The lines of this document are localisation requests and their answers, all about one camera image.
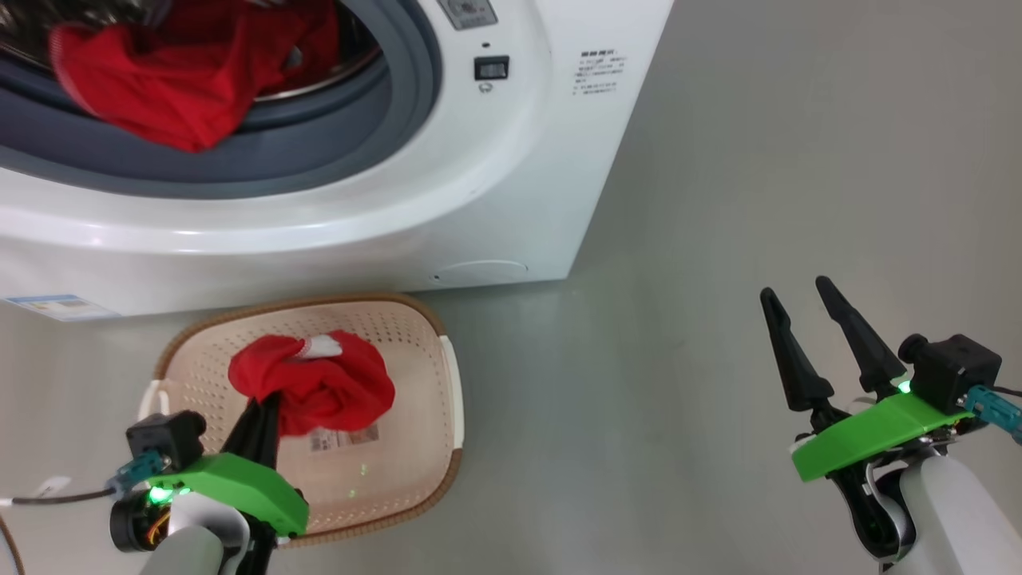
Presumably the blue energy label sticker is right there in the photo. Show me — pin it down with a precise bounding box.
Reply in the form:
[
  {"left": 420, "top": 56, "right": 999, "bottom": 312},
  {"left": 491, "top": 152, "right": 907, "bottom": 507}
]
[{"left": 4, "top": 294, "right": 121, "bottom": 322}]

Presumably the round white filter cover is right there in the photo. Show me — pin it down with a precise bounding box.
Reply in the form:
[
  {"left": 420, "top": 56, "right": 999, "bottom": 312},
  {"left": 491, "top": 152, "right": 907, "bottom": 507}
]
[{"left": 431, "top": 260, "right": 529, "bottom": 286}]

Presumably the cream perforated laundry basket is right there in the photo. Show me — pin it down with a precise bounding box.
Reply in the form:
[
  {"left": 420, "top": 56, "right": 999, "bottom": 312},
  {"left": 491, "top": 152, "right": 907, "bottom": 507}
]
[{"left": 140, "top": 293, "right": 465, "bottom": 548}]

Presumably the white front-load washing machine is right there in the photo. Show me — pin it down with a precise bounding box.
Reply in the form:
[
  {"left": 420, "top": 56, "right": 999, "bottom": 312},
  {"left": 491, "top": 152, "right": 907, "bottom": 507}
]
[{"left": 0, "top": 0, "right": 675, "bottom": 320}]

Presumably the right camera cable teal plug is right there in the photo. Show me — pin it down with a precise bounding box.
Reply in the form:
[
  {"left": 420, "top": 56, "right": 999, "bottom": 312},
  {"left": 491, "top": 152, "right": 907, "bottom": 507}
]
[{"left": 965, "top": 385, "right": 1022, "bottom": 444}]

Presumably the red garment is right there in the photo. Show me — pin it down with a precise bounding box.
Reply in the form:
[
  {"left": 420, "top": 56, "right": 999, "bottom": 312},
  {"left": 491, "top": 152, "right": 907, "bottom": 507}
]
[
  {"left": 228, "top": 331, "right": 396, "bottom": 438},
  {"left": 48, "top": 0, "right": 340, "bottom": 153}
]

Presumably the camera cable teal plug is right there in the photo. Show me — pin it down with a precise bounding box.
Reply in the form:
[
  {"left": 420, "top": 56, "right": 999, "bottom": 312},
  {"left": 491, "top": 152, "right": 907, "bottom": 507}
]
[
  {"left": 0, "top": 451, "right": 164, "bottom": 508},
  {"left": 965, "top": 385, "right": 1022, "bottom": 444}
]

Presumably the small printed text sticker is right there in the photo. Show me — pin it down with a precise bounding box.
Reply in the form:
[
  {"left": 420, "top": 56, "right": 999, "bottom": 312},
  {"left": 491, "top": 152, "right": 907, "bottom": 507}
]
[{"left": 572, "top": 50, "right": 629, "bottom": 98}]

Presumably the left camera cable teal plug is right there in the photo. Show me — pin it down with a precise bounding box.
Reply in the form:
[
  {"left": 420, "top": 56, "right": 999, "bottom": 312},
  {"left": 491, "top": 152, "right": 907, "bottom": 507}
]
[{"left": 0, "top": 451, "right": 164, "bottom": 508}]

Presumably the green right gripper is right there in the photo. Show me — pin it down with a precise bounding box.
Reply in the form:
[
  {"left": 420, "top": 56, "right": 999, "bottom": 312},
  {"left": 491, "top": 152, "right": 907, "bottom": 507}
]
[{"left": 759, "top": 276, "right": 975, "bottom": 564}]

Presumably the grey sticker label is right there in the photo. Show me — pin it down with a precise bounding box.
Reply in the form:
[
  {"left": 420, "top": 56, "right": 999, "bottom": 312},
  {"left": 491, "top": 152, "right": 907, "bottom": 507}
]
[{"left": 438, "top": 0, "right": 498, "bottom": 31}]

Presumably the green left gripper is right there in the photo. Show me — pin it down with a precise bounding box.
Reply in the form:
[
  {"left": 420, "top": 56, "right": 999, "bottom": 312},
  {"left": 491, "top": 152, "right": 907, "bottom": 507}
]
[{"left": 109, "top": 395, "right": 310, "bottom": 553}]

